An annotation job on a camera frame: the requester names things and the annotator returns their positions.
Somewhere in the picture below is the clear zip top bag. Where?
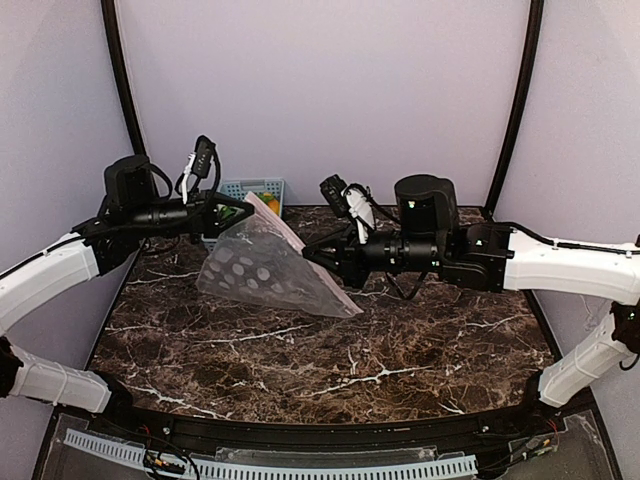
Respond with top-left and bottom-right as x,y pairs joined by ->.
196,192 -> 363,318

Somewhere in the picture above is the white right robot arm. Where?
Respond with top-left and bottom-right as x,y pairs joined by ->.
302,174 -> 639,408

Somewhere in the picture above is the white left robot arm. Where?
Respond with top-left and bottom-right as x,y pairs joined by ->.
1,155 -> 255,414

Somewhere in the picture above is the light blue plastic basket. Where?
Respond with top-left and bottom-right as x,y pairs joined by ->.
201,178 -> 286,254

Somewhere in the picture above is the green leafy vegetable toy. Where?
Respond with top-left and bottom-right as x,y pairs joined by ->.
257,192 -> 274,204

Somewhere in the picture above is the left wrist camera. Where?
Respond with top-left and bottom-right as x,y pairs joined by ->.
174,135 -> 221,204

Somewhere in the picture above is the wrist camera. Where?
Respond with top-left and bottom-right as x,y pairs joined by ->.
174,135 -> 221,204
320,174 -> 376,244

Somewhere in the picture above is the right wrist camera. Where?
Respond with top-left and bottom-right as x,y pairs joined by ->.
320,174 -> 376,244

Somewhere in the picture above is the black front table rail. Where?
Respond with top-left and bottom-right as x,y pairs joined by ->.
88,389 -> 561,455

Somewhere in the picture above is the black left corner post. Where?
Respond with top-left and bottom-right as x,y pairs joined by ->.
100,0 -> 151,161

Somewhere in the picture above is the black corner post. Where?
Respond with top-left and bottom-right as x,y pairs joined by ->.
100,0 -> 151,161
483,0 -> 545,219

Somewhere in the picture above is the white slotted cable duct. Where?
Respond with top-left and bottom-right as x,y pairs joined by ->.
64,428 -> 478,479

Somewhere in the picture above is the black right corner post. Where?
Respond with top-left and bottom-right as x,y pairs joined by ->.
483,0 -> 545,219

